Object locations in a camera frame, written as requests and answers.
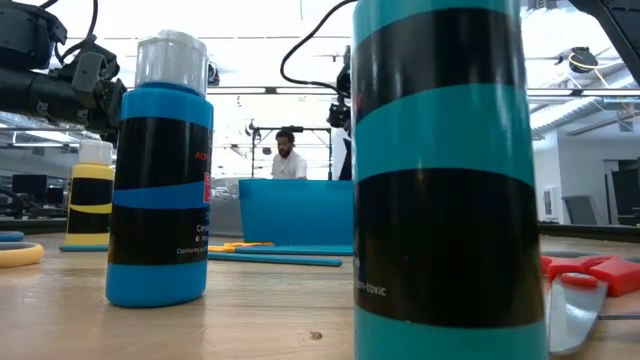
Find yellow paint bottle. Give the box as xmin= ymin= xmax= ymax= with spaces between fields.
xmin=63 ymin=139 xmax=117 ymax=247

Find blue paint bottle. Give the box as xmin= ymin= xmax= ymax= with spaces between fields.
xmin=104 ymin=29 xmax=215 ymax=309

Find blue plastic tray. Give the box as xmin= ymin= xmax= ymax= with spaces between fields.
xmin=238 ymin=178 xmax=355 ymax=246

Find teal paint bottle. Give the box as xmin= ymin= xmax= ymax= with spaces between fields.
xmin=351 ymin=0 xmax=550 ymax=360

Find yellow-handled scissors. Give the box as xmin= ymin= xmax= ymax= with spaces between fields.
xmin=0 ymin=241 xmax=46 ymax=269

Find red-handled scissors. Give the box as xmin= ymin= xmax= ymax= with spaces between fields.
xmin=539 ymin=253 xmax=640 ymax=357

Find grey overhead crossbar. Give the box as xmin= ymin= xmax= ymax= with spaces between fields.
xmin=207 ymin=85 xmax=640 ymax=99

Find white building column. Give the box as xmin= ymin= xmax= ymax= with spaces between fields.
xmin=330 ymin=125 xmax=354 ymax=181

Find person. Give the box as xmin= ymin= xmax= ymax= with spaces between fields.
xmin=270 ymin=129 xmax=309 ymax=181

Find black background monitors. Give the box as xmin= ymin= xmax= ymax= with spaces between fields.
xmin=10 ymin=173 xmax=67 ymax=207

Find grey translucent scissors bin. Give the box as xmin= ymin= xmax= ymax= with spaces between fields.
xmin=209 ymin=175 xmax=241 ymax=237

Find black cabinet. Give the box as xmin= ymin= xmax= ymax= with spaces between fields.
xmin=603 ymin=158 xmax=640 ymax=227

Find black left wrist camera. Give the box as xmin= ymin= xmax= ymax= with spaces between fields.
xmin=69 ymin=35 xmax=121 ymax=96

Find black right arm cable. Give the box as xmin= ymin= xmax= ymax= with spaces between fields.
xmin=278 ymin=0 xmax=359 ymax=96

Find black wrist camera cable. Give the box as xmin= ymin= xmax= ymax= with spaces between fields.
xmin=39 ymin=0 xmax=100 ymax=64

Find white wall box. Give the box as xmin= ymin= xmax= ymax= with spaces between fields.
xmin=541 ymin=185 xmax=559 ymax=222

